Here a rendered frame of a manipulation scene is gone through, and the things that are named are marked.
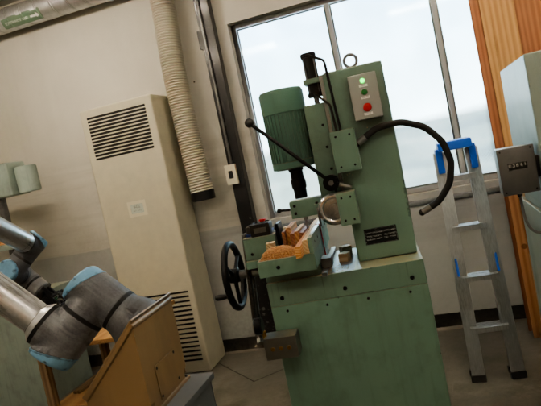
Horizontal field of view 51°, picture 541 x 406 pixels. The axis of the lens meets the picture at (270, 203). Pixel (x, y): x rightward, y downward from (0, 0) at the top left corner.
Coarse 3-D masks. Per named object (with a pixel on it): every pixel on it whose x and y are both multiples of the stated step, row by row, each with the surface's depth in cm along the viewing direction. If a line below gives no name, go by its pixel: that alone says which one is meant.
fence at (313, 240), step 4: (324, 224) 250; (316, 228) 220; (324, 228) 248; (316, 232) 218; (308, 236) 203; (312, 236) 205; (316, 236) 216; (320, 236) 228; (308, 240) 200; (312, 240) 203; (316, 240) 214; (308, 244) 200; (312, 244) 201; (316, 244) 211; (312, 248) 200; (312, 252) 200
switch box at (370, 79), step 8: (368, 72) 202; (352, 80) 203; (368, 80) 202; (376, 80) 202; (352, 88) 203; (360, 88) 203; (368, 88) 202; (376, 88) 202; (352, 96) 204; (360, 96) 203; (376, 96) 202; (360, 104) 203; (376, 104) 202; (360, 112) 204; (376, 112) 203; (360, 120) 205
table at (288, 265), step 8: (320, 240) 226; (328, 240) 254; (320, 248) 221; (304, 256) 200; (312, 256) 200; (320, 256) 216; (248, 264) 226; (256, 264) 226; (264, 264) 203; (272, 264) 203; (280, 264) 202; (288, 264) 202; (296, 264) 201; (304, 264) 201; (312, 264) 200; (264, 272) 204; (272, 272) 203; (280, 272) 203; (288, 272) 202; (296, 272) 202
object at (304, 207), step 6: (300, 198) 231; (306, 198) 225; (312, 198) 224; (318, 198) 224; (294, 204) 225; (300, 204) 225; (306, 204) 225; (312, 204) 224; (294, 210) 226; (300, 210) 225; (306, 210) 225; (312, 210) 224; (294, 216) 226; (300, 216) 226; (306, 216) 225
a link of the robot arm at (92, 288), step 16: (80, 272) 190; (96, 272) 191; (64, 288) 189; (80, 288) 187; (96, 288) 188; (112, 288) 189; (128, 288) 195; (64, 304) 189; (80, 304) 186; (96, 304) 186; (112, 304) 186; (80, 320) 185; (96, 320) 188
